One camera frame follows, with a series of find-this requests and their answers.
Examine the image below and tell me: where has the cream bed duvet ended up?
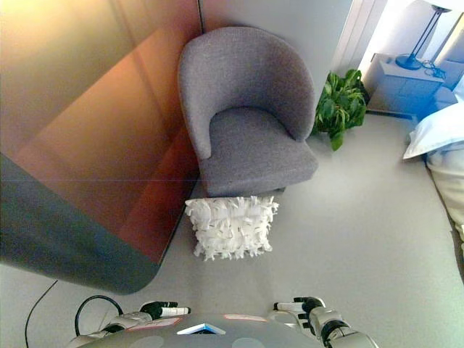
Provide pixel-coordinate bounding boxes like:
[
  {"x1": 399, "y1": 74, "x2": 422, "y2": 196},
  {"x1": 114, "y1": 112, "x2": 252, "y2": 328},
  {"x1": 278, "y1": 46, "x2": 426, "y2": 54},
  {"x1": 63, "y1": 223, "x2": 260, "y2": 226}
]
[{"x1": 426, "y1": 147, "x2": 464, "y2": 240}]

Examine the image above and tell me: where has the black cord on nightstand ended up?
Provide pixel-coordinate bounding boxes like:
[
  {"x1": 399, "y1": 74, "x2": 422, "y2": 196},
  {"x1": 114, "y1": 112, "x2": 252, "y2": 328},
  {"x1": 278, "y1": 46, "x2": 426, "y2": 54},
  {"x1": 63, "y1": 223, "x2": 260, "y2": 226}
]
[{"x1": 419, "y1": 59, "x2": 446, "y2": 78}]

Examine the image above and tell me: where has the dark blue table lamp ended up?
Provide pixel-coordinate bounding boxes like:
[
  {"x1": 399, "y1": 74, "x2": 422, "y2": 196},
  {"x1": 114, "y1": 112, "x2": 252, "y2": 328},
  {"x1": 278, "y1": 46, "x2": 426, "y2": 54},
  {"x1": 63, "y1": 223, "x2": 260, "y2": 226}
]
[{"x1": 395, "y1": 0, "x2": 454, "y2": 70}]

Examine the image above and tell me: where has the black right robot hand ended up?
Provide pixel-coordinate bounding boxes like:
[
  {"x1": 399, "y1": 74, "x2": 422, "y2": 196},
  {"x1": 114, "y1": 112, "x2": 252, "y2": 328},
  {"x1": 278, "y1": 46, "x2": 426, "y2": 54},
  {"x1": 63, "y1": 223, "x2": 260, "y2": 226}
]
[{"x1": 273, "y1": 297, "x2": 325, "y2": 329}]

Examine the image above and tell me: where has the green potted plant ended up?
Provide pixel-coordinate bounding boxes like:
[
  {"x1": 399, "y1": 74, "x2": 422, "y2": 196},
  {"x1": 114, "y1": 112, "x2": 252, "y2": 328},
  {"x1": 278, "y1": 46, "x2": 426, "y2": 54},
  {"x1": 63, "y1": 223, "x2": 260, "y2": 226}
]
[{"x1": 312, "y1": 69, "x2": 369, "y2": 152}]

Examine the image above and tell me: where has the white shaggy pillow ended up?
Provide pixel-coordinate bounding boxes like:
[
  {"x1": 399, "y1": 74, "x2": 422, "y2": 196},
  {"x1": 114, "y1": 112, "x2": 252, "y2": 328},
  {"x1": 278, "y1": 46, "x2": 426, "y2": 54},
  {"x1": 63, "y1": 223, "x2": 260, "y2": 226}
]
[{"x1": 184, "y1": 195, "x2": 280, "y2": 262}]

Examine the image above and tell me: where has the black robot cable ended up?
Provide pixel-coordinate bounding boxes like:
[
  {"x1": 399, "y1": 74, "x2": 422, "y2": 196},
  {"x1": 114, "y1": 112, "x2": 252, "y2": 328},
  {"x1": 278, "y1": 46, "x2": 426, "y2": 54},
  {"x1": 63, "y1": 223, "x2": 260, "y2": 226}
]
[{"x1": 75, "y1": 294, "x2": 125, "y2": 336}]

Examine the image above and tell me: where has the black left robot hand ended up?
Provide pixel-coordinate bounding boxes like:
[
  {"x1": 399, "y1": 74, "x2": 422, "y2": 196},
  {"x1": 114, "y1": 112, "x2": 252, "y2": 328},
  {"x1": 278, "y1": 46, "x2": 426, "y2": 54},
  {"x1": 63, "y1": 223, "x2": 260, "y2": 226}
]
[{"x1": 139, "y1": 300, "x2": 191, "y2": 321}]

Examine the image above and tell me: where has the grey nightstand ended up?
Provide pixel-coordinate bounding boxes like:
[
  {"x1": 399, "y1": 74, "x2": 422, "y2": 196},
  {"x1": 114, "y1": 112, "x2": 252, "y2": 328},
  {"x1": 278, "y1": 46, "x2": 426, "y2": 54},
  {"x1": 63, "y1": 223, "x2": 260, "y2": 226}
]
[{"x1": 367, "y1": 53, "x2": 445, "y2": 116}]

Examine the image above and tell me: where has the grey fabric armchair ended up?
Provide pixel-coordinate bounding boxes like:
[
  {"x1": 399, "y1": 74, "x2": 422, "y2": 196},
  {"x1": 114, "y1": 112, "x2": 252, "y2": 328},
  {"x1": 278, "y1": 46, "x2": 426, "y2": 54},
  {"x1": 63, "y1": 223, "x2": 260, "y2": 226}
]
[{"x1": 177, "y1": 25, "x2": 320, "y2": 197}]

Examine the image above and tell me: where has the white bed pillow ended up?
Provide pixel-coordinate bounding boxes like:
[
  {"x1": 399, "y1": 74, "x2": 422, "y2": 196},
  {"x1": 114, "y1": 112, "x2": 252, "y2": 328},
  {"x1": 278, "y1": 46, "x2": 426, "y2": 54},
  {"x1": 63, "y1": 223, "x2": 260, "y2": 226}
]
[{"x1": 402, "y1": 104, "x2": 464, "y2": 160}]

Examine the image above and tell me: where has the thin black floor cable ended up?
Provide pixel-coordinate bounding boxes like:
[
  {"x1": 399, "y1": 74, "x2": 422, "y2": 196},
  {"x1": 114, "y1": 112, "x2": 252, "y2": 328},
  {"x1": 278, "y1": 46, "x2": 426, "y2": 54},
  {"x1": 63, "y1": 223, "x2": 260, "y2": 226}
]
[{"x1": 25, "y1": 279, "x2": 59, "y2": 348}]

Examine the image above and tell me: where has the grey robot torso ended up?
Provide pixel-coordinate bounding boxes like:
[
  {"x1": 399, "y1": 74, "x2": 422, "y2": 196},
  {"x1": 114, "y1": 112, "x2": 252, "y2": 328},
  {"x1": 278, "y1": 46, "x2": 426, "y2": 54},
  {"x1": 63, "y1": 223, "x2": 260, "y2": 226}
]
[{"x1": 81, "y1": 312, "x2": 318, "y2": 348}]

